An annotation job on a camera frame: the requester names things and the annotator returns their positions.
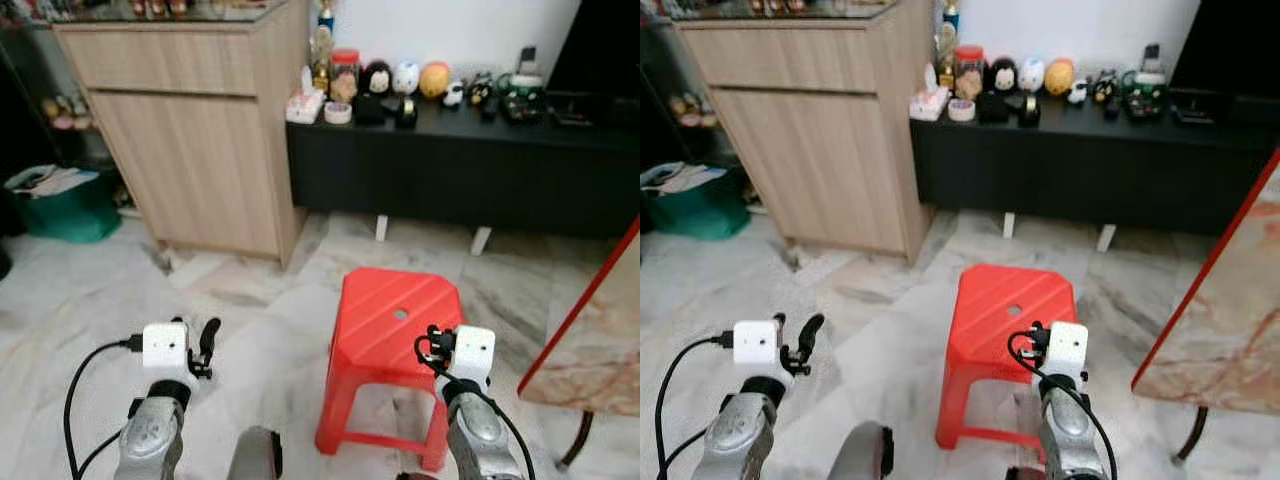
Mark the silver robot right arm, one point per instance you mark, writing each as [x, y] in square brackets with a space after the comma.
[480, 435]
[1070, 435]

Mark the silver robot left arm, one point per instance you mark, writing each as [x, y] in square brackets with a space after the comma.
[150, 435]
[740, 435]

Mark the red plastic stool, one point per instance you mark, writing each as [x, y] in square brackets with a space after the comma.
[385, 310]
[1000, 305]

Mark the marble table with red edge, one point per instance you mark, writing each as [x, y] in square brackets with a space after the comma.
[600, 340]
[1225, 320]

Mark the green bin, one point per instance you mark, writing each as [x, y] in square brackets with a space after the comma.
[70, 215]
[700, 212]

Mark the dark brown table leg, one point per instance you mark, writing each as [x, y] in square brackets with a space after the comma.
[578, 440]
[1192, 435]

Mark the black low console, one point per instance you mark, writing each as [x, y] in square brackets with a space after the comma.
[460, 175]
[1080, 170]

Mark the light wooden cabinet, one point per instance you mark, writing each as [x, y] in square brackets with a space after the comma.
[190, 130]
[810, 130]

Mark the white papers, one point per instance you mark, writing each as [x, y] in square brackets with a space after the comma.
[50, 180]
[680, 177]

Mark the black tape dispenser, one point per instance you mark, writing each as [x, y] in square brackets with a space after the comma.
[405, 113]
[1030, 111]

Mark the small black box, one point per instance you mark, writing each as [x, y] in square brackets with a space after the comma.
[993, 108]
[368, 110]

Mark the white tissue box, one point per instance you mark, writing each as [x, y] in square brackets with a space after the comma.
[305, 104]
[927, 100]

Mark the small white figurine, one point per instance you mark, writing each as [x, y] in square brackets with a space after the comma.
[454, 94]
[1077, 92]

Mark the small black figurine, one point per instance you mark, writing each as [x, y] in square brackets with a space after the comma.
[481, 90]
[1106, 87]

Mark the green and black container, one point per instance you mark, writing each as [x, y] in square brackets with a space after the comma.
[1146, 96]
[523, 98]

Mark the yellow egg figurine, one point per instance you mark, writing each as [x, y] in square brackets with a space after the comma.
[434, 80]
[1059, 77]

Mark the white egg figurine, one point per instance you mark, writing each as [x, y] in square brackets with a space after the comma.
[406, 78]
[1031, 75]

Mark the black tray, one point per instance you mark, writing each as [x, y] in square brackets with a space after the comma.
[573, 110]
[1197, 107]

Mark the black haired figurine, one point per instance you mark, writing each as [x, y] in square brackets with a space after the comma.
[1001, 75]
[376, 78]

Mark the jar with red lid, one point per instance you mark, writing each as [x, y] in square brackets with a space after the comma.
[968, 72]
[345, 75]

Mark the golden statue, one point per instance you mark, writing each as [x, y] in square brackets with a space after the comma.
[321, 60]
[946, 58]

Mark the black television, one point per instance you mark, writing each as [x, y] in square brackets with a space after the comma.
[1230, 45]
[600, 45]

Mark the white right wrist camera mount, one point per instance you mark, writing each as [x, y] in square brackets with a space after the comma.
[1068, 350]
[475, 352]

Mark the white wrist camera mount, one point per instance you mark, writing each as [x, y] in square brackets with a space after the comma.
[757, 343]
[475, 352]
[1068, 350]
[165, 346]

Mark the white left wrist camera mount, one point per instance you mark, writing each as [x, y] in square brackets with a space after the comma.
[165, 346]
[757, 343]

